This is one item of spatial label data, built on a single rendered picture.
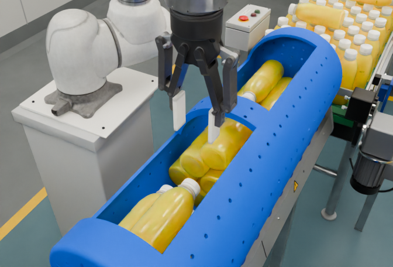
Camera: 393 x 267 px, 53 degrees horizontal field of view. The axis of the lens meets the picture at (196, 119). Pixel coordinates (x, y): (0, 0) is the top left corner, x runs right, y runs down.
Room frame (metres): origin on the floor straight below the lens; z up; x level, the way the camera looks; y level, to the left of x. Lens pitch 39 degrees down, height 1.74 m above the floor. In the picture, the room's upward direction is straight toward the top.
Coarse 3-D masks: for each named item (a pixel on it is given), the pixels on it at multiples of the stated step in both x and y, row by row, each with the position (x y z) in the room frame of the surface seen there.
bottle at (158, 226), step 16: (176, 192) 0.48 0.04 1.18; (192, 192) 0.50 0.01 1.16; (160, 208) 0.44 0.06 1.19; (176, 208) 0.45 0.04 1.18; (192, 208) 0.47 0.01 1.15; (144, 224) 0.41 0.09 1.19; (160, 224) 0.41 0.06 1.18; (176, 224) 0.42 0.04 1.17; (144, 240) 0.38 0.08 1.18; (160, 240) 0.39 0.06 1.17
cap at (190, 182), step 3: (186, 180) 0.52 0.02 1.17; (189, 180) 0.52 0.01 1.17; (192, 180) 0.52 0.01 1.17; (183, 183) 0.52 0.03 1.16; (186, 183) 0.52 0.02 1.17; (189, 183) 0.52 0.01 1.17; (192, 183) 0.52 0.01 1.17; (195, 183) 0.52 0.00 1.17; (189, 186) 0.51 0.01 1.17; (192, 186) 0.51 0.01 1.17; (195, 186) 0.51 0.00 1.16; (198, 186) 0.52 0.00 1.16; (192, 189) 0.51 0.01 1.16; (195, 189) 0.51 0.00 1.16; (198, 189) 0.51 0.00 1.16; (195, 192) 0.50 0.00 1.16; (198, 192) 0.51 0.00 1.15; (195, 195) 0.50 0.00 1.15
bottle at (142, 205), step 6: (156, 192) 0.54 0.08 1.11; (162, 192) 0.53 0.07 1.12; (144, 198) 0.51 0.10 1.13; (150, 198) 0.50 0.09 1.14; (156, 198) 0.51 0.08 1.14; (138, 204) 0.49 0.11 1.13; (144, 204) 0.49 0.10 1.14; (150, 204) 0.49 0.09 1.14; (132, 210) 0.48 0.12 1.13; (138, 210) 0.48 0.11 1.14; (144, 210) 0.47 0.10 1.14; (126, 216) 0.47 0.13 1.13; (132, 216) 0.46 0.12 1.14; (138, 216) 0.46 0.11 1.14; (120, 222) 0.45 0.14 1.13; (126, 222) 0.45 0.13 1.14; (132, 222) 0.45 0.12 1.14; (126, 228) 0.43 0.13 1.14
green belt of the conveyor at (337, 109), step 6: (384, 48) 1.55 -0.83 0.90; (378, 60) 1.44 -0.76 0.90; (372, 72) 1.35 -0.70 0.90; (366, 84) 1.26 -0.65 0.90; (348, 102) 1.15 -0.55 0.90; (336, 108) 1.11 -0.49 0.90; (342, 114) 1.09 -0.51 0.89; (336, 120) 1.09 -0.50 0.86; (342, 120) 1.08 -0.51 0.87; (348, 120) 1.07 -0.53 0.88
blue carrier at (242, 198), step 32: (288, 32) 1.03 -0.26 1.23; (256, 64) 1.11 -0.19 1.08; (288, 64) 1.06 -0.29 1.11; (320, 64) 0.91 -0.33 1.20; (288, 96) 0.74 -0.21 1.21; (320, 96) 0.82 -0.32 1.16; (192, 128) 0.78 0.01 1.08; (256, 128) 0.62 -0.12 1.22; (288, 128) 0.66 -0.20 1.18; (160, 160) 0.66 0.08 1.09; (256, 160) 0.55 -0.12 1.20; (288, 160) 0.61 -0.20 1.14; (128, 192) 0.56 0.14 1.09; (224, 192) 0.46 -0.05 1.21; (256, 192) 0.49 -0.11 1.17; (96, 224) 0.38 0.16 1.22; (192, 224) 0.39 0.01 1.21; (224, 224) 0.41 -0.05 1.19; (256, 224) 0.46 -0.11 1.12; (64, 256) 0.35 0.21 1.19; (96, 256) 0.32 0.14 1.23; (128, 256) 0.32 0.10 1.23; (160, 256) 0.33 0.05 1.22; (192, 256) 0.34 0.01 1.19; (224, 256) 0.37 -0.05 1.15
